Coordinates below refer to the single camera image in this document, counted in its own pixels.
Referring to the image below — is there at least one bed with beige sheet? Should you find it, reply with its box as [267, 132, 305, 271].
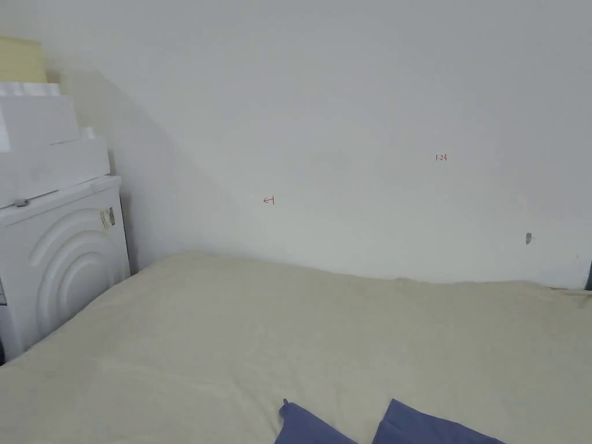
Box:
[0, 251, 592, 444]

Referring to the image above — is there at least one dark blue shirt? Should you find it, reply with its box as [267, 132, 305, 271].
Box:
[274, 398, 509, 444]

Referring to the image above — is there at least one white washing machine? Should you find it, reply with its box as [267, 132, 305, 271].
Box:
[0, 36, 132, 366]

